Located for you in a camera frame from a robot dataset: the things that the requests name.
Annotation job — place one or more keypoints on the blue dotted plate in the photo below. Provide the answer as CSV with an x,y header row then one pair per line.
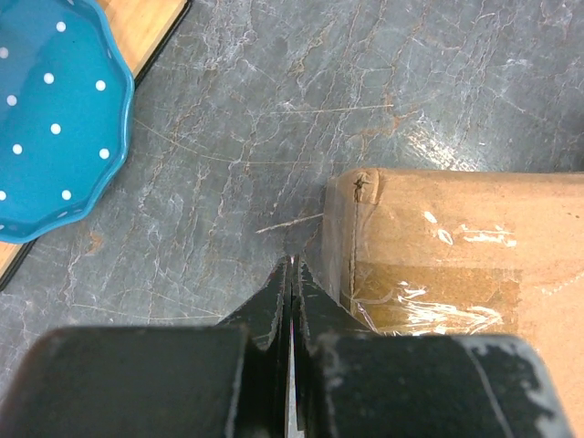
x,y
55,118

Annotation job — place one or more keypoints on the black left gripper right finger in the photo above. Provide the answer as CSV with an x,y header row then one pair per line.
x,y
319,321

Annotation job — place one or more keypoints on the brown cardboard express box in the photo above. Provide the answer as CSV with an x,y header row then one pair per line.
x,y
463,253

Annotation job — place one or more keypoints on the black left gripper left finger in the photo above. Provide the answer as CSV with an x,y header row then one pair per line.
x,y
261,406

